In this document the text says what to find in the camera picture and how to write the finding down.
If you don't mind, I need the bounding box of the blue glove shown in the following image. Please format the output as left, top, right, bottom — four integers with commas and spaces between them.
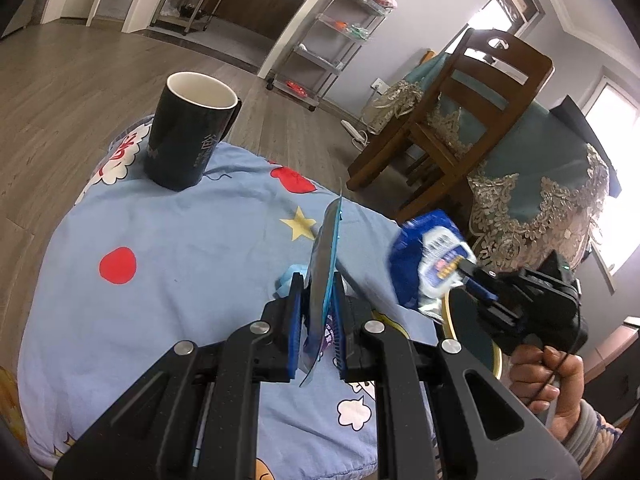
273, 263, 309, 298

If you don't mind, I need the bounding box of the blue wet wipes pack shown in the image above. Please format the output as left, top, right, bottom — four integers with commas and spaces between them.
387, 209, 476, 323

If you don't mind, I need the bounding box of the silver blue foil wrapper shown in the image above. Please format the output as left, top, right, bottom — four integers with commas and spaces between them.
300, 194, 343, 386

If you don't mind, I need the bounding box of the person's right hand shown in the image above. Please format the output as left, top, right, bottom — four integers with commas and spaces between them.
509, 344, 585, 441

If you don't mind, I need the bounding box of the person's right sleeve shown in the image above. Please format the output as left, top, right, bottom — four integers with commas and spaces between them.
563, 400, 623, 479

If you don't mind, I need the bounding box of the white power strip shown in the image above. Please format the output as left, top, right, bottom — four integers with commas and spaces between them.
341, 119, 369, 152

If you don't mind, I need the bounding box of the wooden dining chair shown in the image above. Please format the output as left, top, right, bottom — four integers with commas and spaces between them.
346, 28, 553, 223

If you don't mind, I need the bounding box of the black ceramic mug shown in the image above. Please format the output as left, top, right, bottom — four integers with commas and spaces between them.
144, 72, 242, 191

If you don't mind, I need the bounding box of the grey rolling utility cart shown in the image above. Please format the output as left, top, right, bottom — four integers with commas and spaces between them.
265, 0, 397, 112

